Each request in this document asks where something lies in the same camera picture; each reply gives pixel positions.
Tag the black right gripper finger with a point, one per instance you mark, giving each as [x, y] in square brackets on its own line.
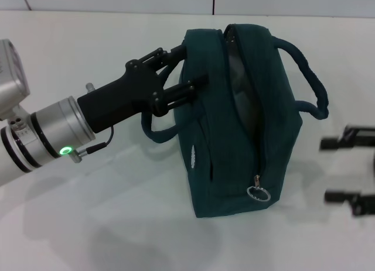
[351, 202]
[348, 137]

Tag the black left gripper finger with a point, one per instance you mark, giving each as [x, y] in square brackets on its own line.
[164, 58]
[181, 92]

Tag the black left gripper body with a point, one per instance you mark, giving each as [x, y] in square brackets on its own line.
[123, 98]

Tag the dark teal fabric lunch bag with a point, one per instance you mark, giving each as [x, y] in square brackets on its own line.
[240, 121]

